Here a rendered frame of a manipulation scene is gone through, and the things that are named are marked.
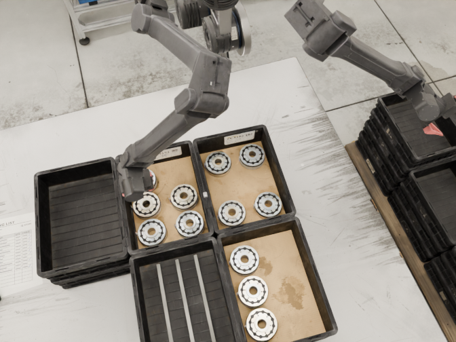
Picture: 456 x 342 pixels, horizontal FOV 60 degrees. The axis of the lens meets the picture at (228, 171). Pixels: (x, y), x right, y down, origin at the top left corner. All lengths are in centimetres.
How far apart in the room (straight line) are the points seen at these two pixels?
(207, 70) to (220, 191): 75
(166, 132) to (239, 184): 61
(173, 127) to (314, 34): 40
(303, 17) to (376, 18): 261
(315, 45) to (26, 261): 134
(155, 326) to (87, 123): 100
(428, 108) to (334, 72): 189
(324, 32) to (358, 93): 205
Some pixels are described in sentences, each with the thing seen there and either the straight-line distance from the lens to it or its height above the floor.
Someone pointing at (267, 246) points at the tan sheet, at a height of 83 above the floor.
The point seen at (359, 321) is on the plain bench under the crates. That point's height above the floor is 70.
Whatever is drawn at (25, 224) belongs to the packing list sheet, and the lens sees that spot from 183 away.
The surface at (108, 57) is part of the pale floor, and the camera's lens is 321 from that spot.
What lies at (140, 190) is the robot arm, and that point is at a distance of 121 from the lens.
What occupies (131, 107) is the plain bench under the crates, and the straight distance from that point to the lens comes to 197.
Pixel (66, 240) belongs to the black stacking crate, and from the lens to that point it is 160.
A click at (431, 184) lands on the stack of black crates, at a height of 38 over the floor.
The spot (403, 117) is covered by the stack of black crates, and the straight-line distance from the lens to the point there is 234.
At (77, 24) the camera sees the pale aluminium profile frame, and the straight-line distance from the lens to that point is 325.
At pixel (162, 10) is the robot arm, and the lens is 122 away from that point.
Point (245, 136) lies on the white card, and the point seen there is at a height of 89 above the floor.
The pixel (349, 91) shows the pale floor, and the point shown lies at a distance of 300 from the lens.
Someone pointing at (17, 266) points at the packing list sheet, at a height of 70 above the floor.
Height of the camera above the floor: 224
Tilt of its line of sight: 63 degrees down
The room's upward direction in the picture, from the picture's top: straight up
